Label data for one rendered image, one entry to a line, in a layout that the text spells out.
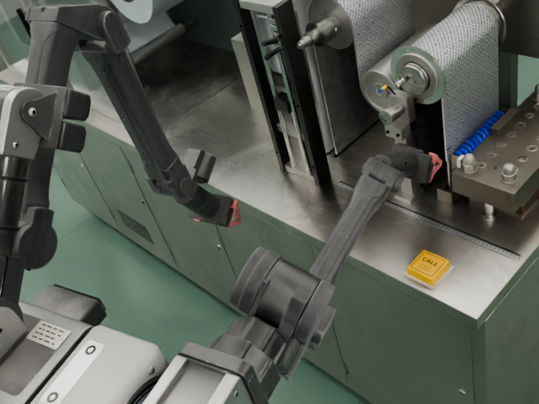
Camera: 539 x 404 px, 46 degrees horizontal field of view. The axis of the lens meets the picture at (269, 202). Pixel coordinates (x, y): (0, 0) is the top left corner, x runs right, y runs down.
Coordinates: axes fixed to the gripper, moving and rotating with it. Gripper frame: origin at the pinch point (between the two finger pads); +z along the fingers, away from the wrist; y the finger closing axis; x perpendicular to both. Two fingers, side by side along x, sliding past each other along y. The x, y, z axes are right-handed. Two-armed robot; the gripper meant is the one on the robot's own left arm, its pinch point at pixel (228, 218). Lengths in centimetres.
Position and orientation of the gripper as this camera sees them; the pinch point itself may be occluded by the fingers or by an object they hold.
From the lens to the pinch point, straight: 154.6
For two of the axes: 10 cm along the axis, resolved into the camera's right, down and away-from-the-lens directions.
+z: 4.3, 3.2, 8.4
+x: -2.9, 9.3, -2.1
